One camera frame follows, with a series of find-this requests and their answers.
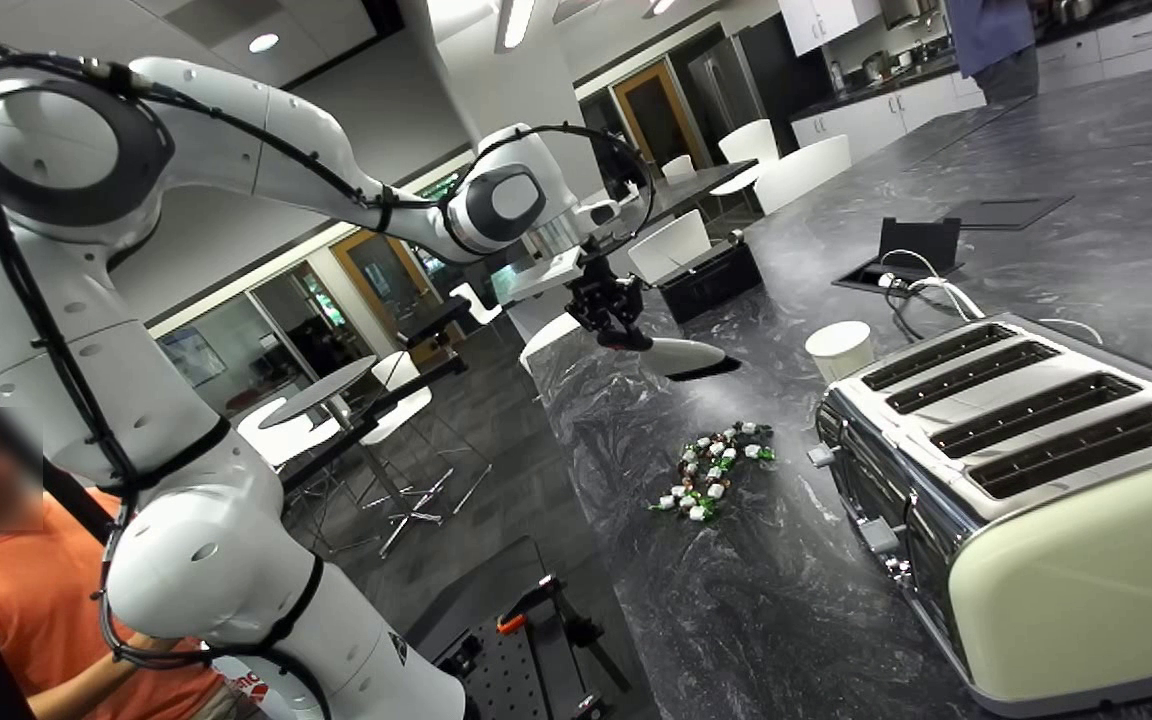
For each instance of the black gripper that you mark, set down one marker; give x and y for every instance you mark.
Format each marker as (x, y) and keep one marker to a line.
(602, 286)

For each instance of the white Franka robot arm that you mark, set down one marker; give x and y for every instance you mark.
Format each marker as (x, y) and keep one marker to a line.
(200, 575)

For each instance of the green silver wrapped candy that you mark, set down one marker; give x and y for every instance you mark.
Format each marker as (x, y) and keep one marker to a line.
(691, 467)
(743, 433)
(735, 455)
(761, 428)
(704, 444)
(697, 511)
(667, 502)
(713, 489)
(761, 455)

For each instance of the white plastic chair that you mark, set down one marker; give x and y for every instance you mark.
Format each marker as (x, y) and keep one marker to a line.
(550, 343)
(672, 247)
(745, 143)
(800, 170)

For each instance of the white paper cup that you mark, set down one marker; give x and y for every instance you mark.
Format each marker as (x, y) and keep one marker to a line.
(839, 349)

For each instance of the orange black clamp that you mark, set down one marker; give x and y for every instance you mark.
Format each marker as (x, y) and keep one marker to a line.
(525, 606)

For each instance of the black breadboard robot table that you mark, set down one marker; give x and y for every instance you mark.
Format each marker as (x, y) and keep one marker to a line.
(523, 666)

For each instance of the person in blue shirt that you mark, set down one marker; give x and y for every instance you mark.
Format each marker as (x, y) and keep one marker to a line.
(990, 32)

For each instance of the cream four-slot toaster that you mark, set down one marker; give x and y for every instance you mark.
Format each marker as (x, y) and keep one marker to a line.
(1081, 586)

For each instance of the white kitchen counter cabinets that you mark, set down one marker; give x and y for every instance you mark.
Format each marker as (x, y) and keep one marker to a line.
(1109, 46)

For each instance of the person in orange shirt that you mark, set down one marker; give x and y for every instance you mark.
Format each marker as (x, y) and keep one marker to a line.
(18, 586)

